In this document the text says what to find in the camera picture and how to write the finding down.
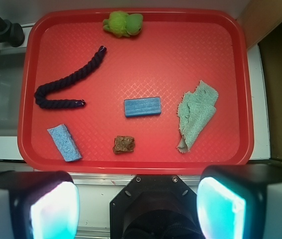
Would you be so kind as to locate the light blue sponge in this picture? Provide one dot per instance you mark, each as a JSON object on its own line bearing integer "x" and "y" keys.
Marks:
{"x": 64, "y": 142}

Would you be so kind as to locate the grey sink basin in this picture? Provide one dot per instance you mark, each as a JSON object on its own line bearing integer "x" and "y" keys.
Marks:
{"x": 11, "y": 73}

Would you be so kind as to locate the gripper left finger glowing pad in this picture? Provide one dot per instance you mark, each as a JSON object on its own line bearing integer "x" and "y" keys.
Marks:
{"x": 38, "y": 205}

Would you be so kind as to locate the blue rectangular block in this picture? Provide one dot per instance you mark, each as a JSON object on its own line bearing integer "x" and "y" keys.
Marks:
{"x": 142, "y": 107}

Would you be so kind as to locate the brown crumbly chunk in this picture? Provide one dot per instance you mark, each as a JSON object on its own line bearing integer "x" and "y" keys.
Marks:
{"x": 123, "y": 144}

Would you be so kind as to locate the black faucet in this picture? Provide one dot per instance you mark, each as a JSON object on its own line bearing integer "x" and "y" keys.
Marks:
{"x": 11, "y": 33}

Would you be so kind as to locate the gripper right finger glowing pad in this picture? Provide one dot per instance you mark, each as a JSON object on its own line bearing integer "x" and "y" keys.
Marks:
{"x": 240, "y": 202}

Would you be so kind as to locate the green plush frog toy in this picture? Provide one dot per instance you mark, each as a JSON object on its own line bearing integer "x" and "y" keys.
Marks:
{"x": 123, "y": 24}

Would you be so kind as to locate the red plastic tray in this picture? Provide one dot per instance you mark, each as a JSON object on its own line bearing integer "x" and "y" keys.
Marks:
{"x": 77, "y": 74}

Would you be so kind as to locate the green woven cloth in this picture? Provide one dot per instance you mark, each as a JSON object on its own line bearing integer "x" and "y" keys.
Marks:
{"x": 195, "y": 111}

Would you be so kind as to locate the black octagonal mount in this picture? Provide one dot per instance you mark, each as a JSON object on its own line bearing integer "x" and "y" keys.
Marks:
{"x": 155, "y": 207}

